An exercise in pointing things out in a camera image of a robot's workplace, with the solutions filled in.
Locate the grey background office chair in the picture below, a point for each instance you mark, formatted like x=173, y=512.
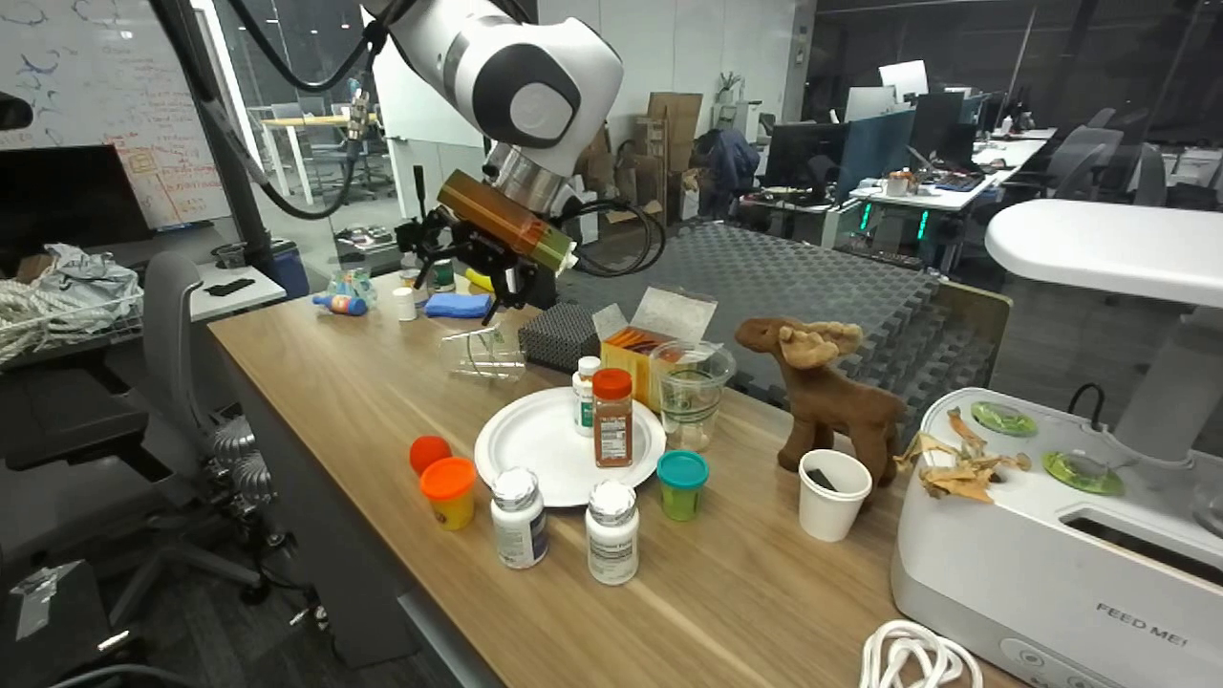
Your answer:
x=1085, y=153

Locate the white pill bottle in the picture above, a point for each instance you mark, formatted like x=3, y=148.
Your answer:
x=518, y=521
x=614, y=536

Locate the teal lid dough can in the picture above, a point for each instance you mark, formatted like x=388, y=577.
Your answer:
x=682, y=491

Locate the white office desk green legs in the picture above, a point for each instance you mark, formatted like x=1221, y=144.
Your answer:
x=931, y=192

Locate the small green can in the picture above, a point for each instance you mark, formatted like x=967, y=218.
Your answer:
x=442, y=276

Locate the yellow mustard bottle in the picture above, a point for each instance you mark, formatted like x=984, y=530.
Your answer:
x=474, y=282

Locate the brown dried plant pieces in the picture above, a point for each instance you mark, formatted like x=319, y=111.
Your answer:
x=955, y=473

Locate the white computer monitor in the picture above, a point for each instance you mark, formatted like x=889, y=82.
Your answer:
x=902, y=79

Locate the white side table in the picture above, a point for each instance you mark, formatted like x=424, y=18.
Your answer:
x=262, y=301

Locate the white table behind glass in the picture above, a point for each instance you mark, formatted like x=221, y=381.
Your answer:
x=319, y=122

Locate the white arched lamp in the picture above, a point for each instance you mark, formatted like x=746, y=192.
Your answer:
x=1108, y=248

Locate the black phone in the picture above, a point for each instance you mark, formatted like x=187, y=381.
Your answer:
x=229, y=284

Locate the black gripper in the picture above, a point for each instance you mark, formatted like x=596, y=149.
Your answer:
x=524, y=271

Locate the grey foam floor mat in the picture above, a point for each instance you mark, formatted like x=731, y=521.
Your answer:
x=764, y=271

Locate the small colourful toy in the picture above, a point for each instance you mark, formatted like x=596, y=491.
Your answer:
x=340, y=305

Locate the small black stand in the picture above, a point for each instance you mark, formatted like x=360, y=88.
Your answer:
x=414, y=237

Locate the orange lid yellow dough can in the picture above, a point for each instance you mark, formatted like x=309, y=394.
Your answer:
x=448, y=491

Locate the black stand pole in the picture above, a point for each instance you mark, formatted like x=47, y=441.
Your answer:
x=248, y=217

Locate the red plush ball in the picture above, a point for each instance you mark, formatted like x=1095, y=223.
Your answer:
x=430, y=447

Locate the dark panel tan edge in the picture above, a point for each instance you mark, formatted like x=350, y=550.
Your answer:
x=974, y=331

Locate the clear plastic cup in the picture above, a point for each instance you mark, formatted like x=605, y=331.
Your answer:
x=694, y=404
x=484, y=354

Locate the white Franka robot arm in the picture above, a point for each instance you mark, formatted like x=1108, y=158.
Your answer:
x=536, y=79

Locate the pile of light cloth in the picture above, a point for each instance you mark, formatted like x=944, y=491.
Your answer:
x=71, y=301

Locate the white paper plate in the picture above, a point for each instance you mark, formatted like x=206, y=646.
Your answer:
x=536, y=454

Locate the spice bottle orange cap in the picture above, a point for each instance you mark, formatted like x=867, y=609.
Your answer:
x=614, y=424

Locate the brown moose plush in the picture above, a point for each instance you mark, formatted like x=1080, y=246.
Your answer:
x=834, y=404

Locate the stacked cardboard boxes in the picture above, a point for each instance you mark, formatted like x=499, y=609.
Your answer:
x=670, y=127

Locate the white countertop appliance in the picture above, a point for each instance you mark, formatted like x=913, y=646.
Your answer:
x=1016, y=576

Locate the white paper cup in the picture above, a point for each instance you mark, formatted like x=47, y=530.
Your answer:
x=834, y=501

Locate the small white cup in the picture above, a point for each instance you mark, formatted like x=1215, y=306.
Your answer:
x=401, y=306

